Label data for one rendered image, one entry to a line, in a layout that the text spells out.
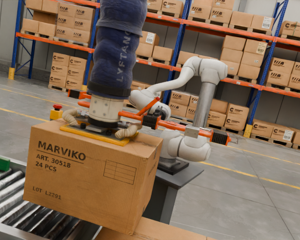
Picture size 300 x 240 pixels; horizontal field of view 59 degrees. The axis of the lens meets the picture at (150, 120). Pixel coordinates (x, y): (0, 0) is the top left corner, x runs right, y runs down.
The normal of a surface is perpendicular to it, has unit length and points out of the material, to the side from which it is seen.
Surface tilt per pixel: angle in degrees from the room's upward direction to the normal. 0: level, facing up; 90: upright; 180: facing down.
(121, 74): 77
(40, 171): 90
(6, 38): 90
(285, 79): 89
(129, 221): 90
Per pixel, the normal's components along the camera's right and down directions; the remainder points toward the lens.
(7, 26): -0.18, 0.16
